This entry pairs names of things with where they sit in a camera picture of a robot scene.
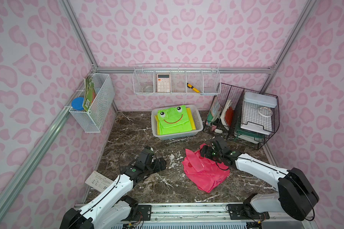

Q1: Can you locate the pink raincoat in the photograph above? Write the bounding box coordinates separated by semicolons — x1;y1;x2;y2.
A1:
182;144;230;193

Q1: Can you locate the yellow raincoat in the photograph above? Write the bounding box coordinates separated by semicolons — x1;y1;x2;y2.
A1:
154;107;197;135

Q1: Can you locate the green frog raincoat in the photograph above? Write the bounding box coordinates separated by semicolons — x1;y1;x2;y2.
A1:
156;104;193;135

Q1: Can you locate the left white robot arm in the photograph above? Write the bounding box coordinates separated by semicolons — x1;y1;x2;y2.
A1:
60;147;167;229

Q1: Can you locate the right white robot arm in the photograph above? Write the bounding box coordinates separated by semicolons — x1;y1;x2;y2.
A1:
200;136;319;221

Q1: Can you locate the white plastic basket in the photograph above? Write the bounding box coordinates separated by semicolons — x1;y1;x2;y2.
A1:
151;105;204;140

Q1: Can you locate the white eraser block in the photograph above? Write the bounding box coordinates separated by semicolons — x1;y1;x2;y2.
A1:
214;129;223;134

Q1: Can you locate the green zip pouch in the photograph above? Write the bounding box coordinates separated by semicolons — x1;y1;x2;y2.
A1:
234;127;265;144

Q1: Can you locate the red book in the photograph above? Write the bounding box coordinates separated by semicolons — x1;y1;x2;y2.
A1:
220;99;234;130

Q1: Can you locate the green folder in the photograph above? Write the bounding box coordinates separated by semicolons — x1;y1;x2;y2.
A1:
206;97;221;125

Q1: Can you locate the white flat box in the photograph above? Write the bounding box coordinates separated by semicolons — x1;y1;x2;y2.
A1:
240;101;275;135

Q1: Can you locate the white tape roll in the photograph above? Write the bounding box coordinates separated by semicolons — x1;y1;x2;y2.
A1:
258;106;273;117

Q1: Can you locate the yellow utility knife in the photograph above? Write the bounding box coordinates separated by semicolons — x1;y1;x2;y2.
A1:
187;83;200;93

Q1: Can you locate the light blue lidded box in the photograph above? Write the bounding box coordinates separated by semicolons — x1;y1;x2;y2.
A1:
244;92;278;108

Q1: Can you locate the clear tape roll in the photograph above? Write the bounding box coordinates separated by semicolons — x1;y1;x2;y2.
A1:
142;84;154;93

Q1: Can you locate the pink calculator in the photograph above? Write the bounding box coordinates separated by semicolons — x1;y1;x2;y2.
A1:
157;73;171;93

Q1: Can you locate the green card pack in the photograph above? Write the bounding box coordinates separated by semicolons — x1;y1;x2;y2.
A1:
83;76;97;112

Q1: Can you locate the blue round lid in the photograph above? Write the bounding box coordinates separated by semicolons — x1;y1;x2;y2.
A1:
71;97;84;111

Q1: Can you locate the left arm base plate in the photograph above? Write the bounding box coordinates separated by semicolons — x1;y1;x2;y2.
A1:
125;204;152;221

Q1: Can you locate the black wire desk organizer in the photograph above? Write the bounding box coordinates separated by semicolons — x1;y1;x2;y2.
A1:
205;83;280;150

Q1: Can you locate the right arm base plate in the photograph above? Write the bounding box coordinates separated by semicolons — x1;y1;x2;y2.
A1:
226;203;270;220

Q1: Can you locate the aluminium rail front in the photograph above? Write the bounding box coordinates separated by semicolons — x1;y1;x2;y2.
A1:
111;203;318;229

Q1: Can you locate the white wire wall shelf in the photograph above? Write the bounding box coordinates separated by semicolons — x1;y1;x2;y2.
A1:
132;63;221;96

